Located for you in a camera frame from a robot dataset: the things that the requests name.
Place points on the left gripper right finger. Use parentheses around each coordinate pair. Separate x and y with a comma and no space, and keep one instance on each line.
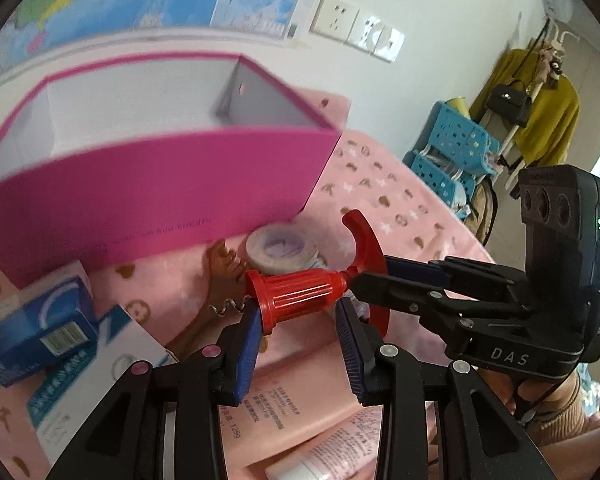
(384,375)

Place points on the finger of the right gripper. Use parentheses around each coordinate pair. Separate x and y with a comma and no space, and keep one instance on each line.
(395,294)
(465,276)

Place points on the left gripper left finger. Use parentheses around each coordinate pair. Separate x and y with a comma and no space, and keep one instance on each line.
(217,375)

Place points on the pink lotion tube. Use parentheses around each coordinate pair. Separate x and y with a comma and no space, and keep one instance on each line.
(299,389)

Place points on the brown wooden comb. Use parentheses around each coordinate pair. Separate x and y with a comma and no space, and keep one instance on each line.
(225,291)

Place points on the red corkscrew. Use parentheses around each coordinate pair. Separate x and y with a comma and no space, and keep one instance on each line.
(281,298)

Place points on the blue medicine box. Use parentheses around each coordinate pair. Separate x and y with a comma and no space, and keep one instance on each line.
(46,330)

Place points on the small pink white tube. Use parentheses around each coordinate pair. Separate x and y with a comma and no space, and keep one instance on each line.
(338,453)

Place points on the right hand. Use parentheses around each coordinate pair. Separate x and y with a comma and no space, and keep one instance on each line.
(558,412)

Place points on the blue plastic basket rack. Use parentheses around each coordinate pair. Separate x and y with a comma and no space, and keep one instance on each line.
(452,156)

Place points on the white tape roll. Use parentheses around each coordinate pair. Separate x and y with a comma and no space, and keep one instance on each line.
(282,248)

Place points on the white teal carton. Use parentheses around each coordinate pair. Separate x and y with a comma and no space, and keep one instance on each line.
(58,408)

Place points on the yellow sweater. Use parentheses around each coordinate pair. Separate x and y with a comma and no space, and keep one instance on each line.
(553,116)

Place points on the black handbag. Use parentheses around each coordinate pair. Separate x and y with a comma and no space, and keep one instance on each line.
(511,102)

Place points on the pink cardboard box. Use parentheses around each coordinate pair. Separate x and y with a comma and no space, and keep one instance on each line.
(125,158)

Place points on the white coat rack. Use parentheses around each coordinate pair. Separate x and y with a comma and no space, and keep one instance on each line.
(551,53)

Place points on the black tracking camera right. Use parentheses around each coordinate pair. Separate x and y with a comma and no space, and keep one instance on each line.
(560,207)

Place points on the white wall socket panel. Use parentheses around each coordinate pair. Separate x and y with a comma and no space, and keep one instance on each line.
(357,28)

